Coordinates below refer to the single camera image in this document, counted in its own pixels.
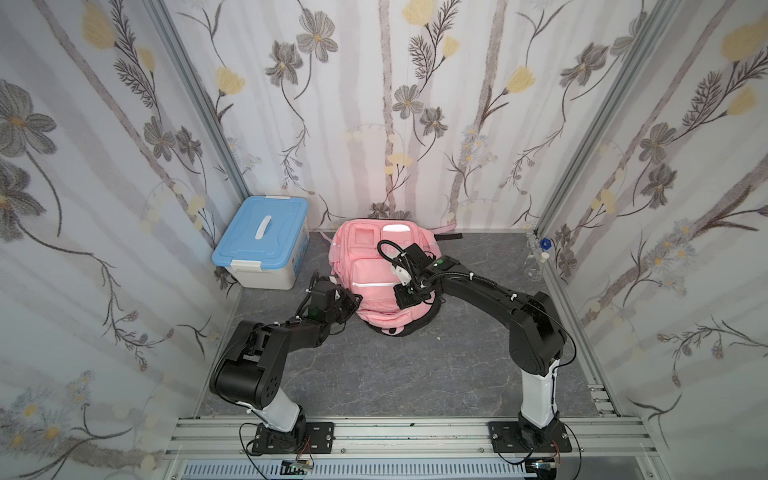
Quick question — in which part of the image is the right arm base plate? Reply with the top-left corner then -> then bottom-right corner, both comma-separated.
487,419 -> 573,454

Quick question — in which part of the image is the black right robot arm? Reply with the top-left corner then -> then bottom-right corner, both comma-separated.
377,240 -> 570,443

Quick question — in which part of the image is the white slotted cable duct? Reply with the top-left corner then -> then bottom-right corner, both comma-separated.
179,459 -> 536,479

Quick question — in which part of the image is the clear glass flask blue cap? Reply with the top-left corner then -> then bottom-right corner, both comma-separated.
524,232 -> 552,281

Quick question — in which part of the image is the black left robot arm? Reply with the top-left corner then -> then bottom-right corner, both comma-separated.
209,273 -> 363,433

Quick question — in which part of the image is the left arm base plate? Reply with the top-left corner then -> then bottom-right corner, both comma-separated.
246,422 -> 335,456

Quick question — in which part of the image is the aluminium front rail frame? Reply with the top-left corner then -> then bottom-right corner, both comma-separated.
162,417 -> 671,479

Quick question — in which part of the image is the pink school backpack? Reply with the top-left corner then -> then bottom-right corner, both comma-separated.
329,219 -> 441,337

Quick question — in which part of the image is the blue lidded storage box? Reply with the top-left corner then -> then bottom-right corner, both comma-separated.
212,196 -> 309,290

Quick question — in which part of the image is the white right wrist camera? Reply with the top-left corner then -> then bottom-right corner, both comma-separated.
391,265 -> 413,286

